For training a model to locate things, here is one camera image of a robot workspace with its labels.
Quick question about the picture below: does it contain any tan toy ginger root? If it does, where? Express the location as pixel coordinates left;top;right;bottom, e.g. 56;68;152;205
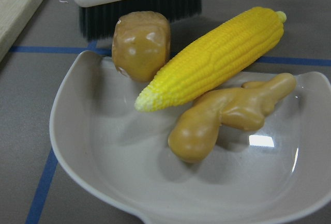
168;73;296;163

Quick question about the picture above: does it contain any brown toy potato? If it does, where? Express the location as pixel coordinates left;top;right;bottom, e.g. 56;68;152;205
112;11;171;82

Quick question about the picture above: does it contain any yellow toy corn cob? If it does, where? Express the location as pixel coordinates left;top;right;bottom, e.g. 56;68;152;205
134;7;287;112

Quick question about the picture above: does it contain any beige plastic dustpan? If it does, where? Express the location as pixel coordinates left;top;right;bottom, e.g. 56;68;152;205
50;51;330;223

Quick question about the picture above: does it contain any wooden cutting board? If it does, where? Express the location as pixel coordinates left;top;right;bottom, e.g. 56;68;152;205
1;0;43;59

